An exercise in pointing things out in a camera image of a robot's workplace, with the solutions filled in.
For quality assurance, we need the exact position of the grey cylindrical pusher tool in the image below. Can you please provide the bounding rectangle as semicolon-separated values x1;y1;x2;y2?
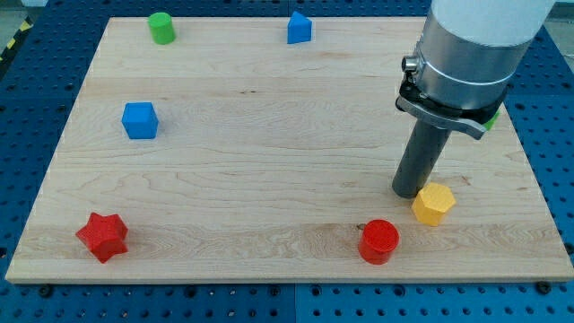
392;120;451;198

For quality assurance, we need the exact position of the yellow hexagon block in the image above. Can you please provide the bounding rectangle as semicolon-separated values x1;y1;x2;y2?
412;182;457;226

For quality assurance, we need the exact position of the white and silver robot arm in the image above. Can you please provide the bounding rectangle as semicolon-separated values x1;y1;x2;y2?
396;0;555;140

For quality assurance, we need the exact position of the green block behind arm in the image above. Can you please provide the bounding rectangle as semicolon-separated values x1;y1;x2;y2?
483;110;500;131

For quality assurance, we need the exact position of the light wooden board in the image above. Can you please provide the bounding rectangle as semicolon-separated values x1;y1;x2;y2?
6;17;573;284

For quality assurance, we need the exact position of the red cylinder block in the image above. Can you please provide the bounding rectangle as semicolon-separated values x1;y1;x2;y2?
358;219;400;265

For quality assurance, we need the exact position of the blue triangular prism block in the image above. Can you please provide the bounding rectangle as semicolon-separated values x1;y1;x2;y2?
287;11;313;44

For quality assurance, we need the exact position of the blue cube block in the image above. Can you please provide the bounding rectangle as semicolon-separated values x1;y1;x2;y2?
121;102;159;139

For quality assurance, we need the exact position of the green cylinder block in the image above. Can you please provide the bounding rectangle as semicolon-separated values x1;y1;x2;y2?
147;12;176;45

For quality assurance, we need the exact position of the red star block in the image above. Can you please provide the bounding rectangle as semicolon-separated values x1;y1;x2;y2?
75;213;128;264

